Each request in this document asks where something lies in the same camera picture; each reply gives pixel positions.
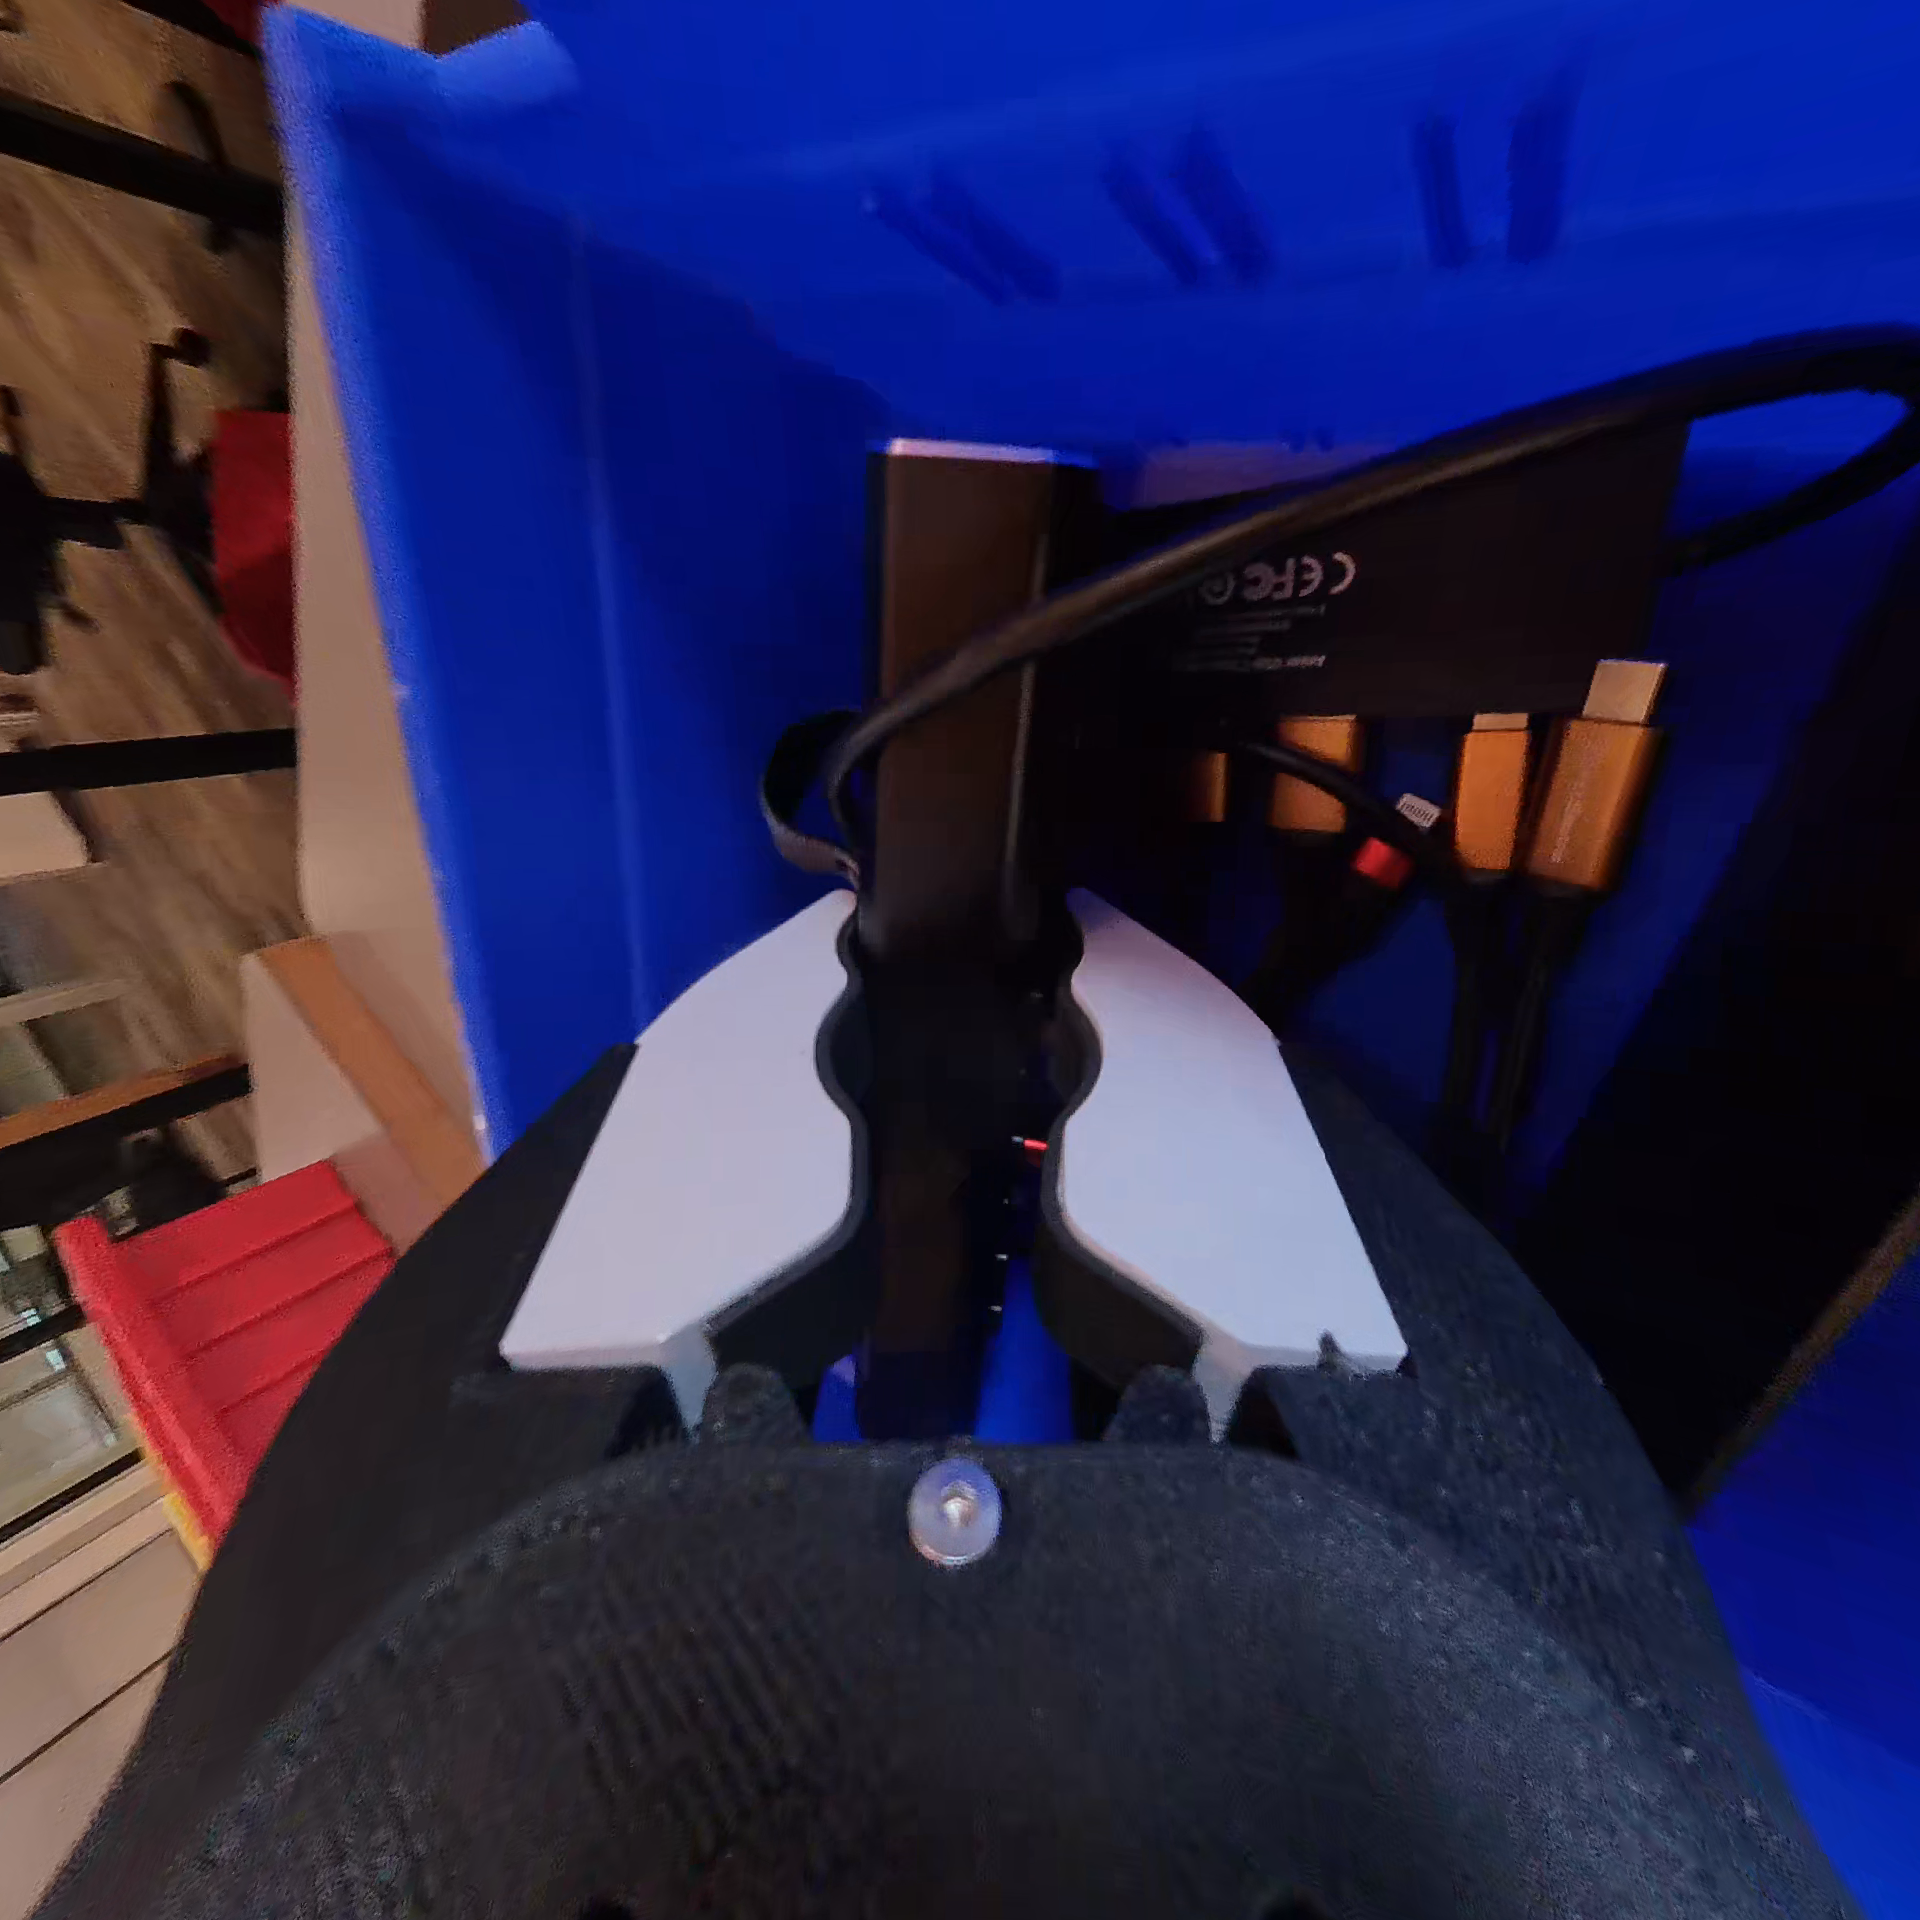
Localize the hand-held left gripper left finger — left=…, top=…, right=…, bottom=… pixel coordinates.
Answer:
left=495, top=889, right=879, bottom=1430

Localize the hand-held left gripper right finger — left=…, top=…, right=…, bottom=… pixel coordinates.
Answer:
left=1031, top=887, right=1412, bottom=1437

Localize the red black USB cable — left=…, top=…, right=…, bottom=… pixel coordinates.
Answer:
left=1346, top=790, right=1450, bottom=894

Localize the blue plastic bin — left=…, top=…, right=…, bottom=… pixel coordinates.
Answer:
left=262, top=0, right=1920, bottom=1920

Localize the slim black USB hub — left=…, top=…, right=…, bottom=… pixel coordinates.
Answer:
left=1048, top=427, right=1688, bottom=730

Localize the black bin divider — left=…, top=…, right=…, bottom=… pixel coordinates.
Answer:
left=1528, top=586, right=1920, bottom=1502

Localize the black strap loop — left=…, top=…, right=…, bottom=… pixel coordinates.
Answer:
left=759, top=714, right=875, bottom=889

